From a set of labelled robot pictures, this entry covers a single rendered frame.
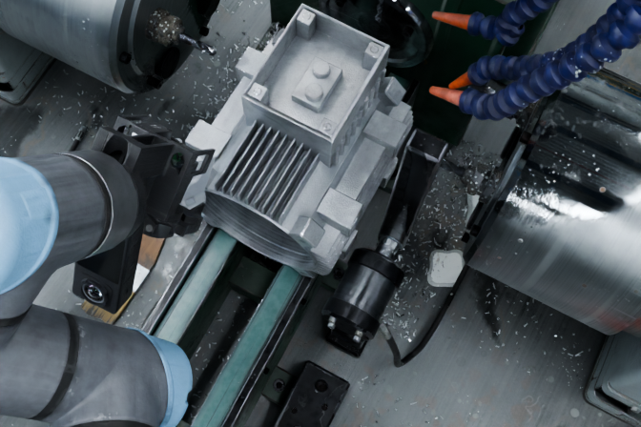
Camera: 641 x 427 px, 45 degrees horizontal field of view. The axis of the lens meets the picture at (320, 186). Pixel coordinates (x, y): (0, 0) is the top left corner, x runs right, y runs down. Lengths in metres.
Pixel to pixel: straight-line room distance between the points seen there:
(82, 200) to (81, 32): 0.39
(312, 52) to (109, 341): 0.37
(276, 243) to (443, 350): 0.28
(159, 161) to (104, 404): 0.19
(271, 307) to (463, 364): 0.27
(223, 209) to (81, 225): 0.41
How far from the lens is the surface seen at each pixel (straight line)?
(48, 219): 0.47
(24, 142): 1.16
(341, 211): 0.77
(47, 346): 0.54
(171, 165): 0.62
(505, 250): 0.77
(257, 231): 0.90
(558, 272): 0.77
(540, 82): 0.60
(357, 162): 0.80
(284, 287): 0.91
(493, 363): 1.04
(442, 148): 0.61
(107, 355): 0.57
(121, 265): 0.63
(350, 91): 0.78
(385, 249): 0.81
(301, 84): 0.76
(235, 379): 0.89
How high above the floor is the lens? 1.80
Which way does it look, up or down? 69 degrees down
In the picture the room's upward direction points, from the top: 3 degrees clockwise
